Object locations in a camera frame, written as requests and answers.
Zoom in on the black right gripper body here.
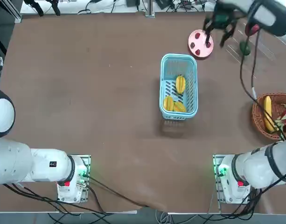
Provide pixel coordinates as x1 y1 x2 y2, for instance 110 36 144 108
211 7 238 28

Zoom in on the aluminium frame rail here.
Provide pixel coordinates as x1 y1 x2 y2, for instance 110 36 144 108
2 0 22 24

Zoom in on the red apple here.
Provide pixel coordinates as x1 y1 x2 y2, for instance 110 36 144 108
244 22 260 37

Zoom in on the brown wicker basket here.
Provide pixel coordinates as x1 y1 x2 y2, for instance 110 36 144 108
251 92 286 140

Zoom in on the pink round plate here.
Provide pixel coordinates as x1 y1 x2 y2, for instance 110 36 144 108
188 29 215 58

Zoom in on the yellow star fruit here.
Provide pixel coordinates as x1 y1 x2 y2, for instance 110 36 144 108
163 95 174 112
175 75 187 95
173 102 187 113

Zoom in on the yellow banana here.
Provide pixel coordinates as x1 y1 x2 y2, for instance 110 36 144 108
263 95 277 134

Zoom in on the aluminium camera post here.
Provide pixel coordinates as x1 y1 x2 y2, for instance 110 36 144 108
145 0 156 18

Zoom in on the dark green avocado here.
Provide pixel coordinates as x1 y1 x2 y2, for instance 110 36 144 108
239 40 251 56

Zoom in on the black left base cable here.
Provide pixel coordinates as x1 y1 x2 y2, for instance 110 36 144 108
86 175 168 212

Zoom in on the black stand leg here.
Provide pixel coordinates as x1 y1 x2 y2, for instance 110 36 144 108
28 0 44 17
48 0 61 16

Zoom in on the clear acrylic tiered display stand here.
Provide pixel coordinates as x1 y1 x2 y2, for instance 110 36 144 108
226 22 286 77

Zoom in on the light blue plastic basket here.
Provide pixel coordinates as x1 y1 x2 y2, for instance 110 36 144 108
159 53 199 121

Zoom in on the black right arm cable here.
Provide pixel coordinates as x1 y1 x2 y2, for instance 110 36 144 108
240 23 286 140

